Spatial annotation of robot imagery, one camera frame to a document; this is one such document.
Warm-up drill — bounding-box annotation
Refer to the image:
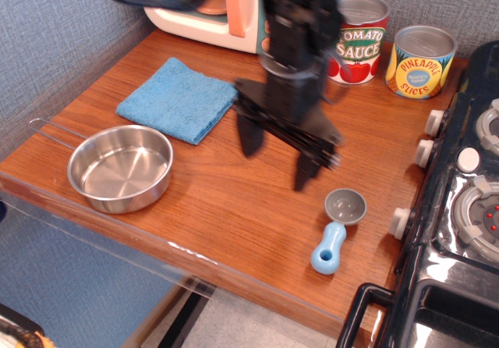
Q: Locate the clear acrylic table guard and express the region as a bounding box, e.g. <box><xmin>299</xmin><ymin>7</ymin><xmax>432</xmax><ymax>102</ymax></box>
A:
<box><xmin>0</xmin><ymin>170</ymin><xmax>381</xmax><ymax>348</ymax></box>

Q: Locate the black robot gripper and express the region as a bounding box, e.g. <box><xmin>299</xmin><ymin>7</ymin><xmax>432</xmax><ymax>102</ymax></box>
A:
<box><xmin>235</xmin><ymin>55</ymin><xmax>343</xmax><ymax>191</ymax></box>

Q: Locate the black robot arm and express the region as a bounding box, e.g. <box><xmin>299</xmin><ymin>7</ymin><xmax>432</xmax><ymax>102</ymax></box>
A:
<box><xmin>235</xmin><ymin>0</ymin><xmax>343</xmax><ymax>191</ymax></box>

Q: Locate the blue handled grey toy spoon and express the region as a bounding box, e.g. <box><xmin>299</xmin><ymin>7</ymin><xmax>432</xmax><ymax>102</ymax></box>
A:
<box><xmin>310</xmin><ymin>188</ymin><xmax>367</xmax><ymax>275</ymax></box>

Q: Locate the stainless steel pan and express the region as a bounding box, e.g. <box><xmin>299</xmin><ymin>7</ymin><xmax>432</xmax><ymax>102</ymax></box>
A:
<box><xmin>29</xmin><ymin>118</ymin><xmax>174</xmax><ymax>215</ymax></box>

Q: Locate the tomato sauce can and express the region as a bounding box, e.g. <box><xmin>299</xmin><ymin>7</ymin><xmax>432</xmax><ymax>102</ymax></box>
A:
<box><xmin>327</xmin><ymin>0</ymin><xmax>390</xmax><ymax>85</ymax></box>

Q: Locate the teal toy microwave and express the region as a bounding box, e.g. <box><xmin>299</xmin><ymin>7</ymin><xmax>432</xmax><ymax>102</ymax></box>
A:
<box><xmin>145</xmin><ymin>0</ymin><xmax>270</xmax><ymax>54</ymax></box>

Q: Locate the pineapple slices can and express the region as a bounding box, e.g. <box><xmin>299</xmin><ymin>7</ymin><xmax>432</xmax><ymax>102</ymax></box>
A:
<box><xmin>385</xmin><ymin>25</ymin><xmax>458</xmax><ymax>100</ymax></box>

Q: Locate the blue folded cloth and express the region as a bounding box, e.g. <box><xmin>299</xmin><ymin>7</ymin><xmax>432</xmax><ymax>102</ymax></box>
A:
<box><xmin>116</xmin><ymin>58</ymin><xmax>237</xmax><ymax>145</ymax></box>

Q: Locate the black toy stove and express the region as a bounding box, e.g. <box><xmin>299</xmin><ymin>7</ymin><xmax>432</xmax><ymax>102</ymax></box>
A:
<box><xmin>338</xmin><ymin>41</ymin><xmax>498</xmax><ymax>347</ymax></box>

